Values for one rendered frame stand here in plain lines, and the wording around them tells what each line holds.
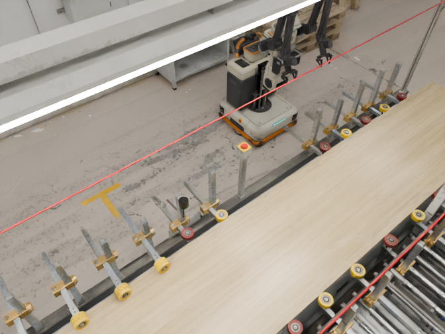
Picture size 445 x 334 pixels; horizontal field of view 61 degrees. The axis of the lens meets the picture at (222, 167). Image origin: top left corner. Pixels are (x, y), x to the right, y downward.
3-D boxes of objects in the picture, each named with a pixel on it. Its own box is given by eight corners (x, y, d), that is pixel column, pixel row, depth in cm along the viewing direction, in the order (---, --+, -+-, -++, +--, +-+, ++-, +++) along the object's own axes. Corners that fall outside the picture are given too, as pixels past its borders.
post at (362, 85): (345, 127, 334) (360, 81, 298) (347, 125, 336) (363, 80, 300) (348, 129, 332) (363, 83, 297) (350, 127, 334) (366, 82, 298)
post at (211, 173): (209, 215, 270) (208, 169, 235) (213, 212, 272) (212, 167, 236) (212, 217, 269) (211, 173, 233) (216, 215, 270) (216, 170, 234)
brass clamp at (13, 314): (5, 319, 199) (1, 315, 195) (31, 303, 204) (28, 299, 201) (9, 328, 195) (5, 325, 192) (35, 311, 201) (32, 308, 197)
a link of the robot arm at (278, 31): (289, -5, 291) (279, -1, 287) (300, 4, 286) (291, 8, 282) (275, 43, 328) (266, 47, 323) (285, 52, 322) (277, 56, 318)
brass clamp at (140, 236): (132, 240, 230) (130, 236, 226) (151, 228, 236) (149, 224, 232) (137, 247, 227) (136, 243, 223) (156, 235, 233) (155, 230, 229)
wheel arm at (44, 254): (40, 256, 222) (38, 252, 219) (47, 252, 223) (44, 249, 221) (77, 324, 196) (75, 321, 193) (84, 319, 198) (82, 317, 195)
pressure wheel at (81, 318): (72, 313, 193) (87, 309, 199) (68, 324, 196) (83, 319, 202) (77, 323, 190) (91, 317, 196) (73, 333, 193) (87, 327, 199)
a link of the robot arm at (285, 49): (295, 2, 289) (285, 6, 285) (300, 4, 286) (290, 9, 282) (287, 52, 322) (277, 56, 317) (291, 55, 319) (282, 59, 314)
